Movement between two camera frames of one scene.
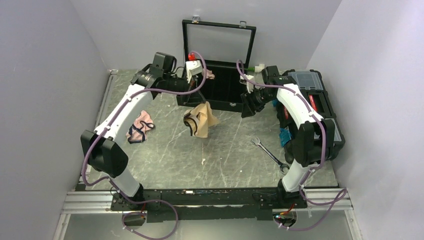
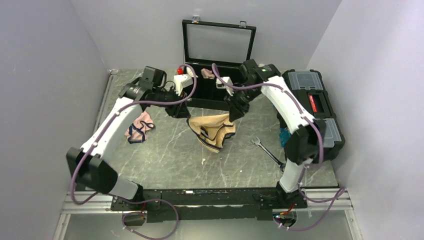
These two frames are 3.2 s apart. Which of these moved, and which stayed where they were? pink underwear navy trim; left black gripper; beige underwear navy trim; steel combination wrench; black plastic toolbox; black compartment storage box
Moved: beige underwear navy trim; left black gripper
Stayed: steel combination wrench; black plastic toolbox; black compartment storage box; pink underwear navy trim
